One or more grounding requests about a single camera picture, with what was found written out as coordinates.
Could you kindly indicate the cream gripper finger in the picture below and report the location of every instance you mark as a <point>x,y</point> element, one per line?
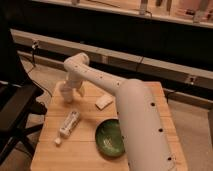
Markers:
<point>81,91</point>

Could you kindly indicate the white ceramic cup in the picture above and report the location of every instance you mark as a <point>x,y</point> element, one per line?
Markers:
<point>66,92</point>

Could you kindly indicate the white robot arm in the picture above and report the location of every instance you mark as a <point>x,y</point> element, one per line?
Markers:
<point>144,138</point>

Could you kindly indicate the green ceramic bowl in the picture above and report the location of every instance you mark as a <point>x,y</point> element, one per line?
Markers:
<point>108,138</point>

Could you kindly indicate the white sponge block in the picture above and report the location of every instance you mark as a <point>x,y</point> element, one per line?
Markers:
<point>103,101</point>

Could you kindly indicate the white tube bottle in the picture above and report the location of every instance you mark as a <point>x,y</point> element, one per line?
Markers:
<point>69,123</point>

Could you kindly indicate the wooden table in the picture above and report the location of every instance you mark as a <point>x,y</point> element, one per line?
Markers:
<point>78,152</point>

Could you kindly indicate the small white cap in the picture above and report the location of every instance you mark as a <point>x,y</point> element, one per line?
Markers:
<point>58,141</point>

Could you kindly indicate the black office chair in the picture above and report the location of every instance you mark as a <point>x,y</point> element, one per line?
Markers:
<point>17,97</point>

